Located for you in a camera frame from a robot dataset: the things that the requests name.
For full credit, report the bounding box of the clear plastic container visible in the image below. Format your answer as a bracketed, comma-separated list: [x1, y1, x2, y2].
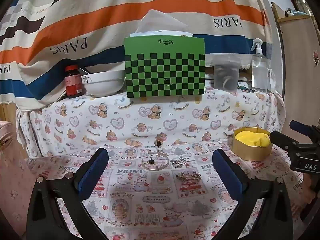
[213, 56, 241, 92]

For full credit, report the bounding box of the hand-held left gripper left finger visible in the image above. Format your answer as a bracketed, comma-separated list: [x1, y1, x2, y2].
[26, 148, 109, 240]

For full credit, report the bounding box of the green checkered box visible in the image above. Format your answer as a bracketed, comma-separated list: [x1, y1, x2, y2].
[124, 36, 206, 102]

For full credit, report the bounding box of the pink bag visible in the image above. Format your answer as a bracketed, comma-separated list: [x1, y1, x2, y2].
[0, 121, 19, 159]

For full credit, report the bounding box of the strawberry print cloth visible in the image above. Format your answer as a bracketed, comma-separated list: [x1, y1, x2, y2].
[25, 140, 309, 240]

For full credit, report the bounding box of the silver bangle bracelet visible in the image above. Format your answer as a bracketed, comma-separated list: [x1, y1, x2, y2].
[141, 151, 170, 172]

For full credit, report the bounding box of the pink floral bedsheet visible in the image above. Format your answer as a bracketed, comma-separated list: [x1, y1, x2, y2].
[0, 155, 38, 230]

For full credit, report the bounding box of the striped printed blanket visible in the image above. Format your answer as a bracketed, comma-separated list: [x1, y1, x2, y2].
[0, 0, 273, 110]

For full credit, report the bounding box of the yellow cloth lining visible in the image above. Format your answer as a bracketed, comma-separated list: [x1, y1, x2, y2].
[234, 129, 272, 147]

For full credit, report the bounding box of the silver chain necklace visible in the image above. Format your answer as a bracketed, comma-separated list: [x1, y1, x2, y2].
[170, 156, 192, 169]

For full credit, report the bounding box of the bear print tablecloth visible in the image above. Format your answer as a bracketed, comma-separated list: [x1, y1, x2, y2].
[16, 90, 287, 159]

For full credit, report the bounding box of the white ceramic bowl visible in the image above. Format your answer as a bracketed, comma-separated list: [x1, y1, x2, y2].
[81, 70, 126, 97]

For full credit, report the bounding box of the cardboard box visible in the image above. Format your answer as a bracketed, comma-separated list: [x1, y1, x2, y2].
[271, 2, 313, 97]

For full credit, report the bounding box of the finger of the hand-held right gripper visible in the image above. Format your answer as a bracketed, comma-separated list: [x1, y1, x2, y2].
[289, 120, 313, 137]
[269, 130, 299, 153]

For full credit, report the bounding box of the white tissue pack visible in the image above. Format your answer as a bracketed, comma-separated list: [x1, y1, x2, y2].
[130, 9, 193, 38]

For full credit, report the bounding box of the clear spray bottle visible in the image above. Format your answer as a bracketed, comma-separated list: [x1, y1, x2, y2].
[251, 38, 269, 93]

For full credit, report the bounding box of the gold jewelry box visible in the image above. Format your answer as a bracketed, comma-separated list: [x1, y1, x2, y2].
[230, 127, 273, 161]

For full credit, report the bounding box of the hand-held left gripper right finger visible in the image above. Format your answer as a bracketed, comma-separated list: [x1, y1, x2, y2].
[212, 149, 300, 240]

